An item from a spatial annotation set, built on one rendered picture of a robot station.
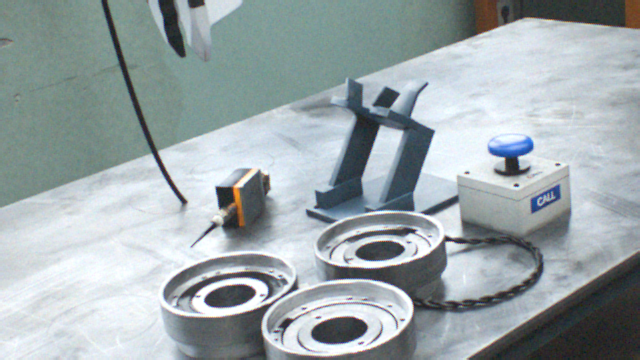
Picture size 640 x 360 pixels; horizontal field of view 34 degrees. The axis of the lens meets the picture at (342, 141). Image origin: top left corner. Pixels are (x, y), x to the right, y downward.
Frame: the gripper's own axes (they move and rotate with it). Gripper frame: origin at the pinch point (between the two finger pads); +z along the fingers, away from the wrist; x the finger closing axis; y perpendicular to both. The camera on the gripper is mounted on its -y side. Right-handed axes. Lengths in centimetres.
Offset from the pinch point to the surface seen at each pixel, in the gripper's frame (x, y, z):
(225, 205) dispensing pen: -2.9, -1.2, 14.7
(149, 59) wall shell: 145, 58, 31
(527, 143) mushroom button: -23.2, 18.4, 12.4
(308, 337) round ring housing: -29.4, -10.0, 15.5
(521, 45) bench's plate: 20, 60, 19
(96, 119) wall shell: 145, 41, 41
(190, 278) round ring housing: -14.8, -11.2, 14.5
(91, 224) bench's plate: 10.5, -9.5, 16.2
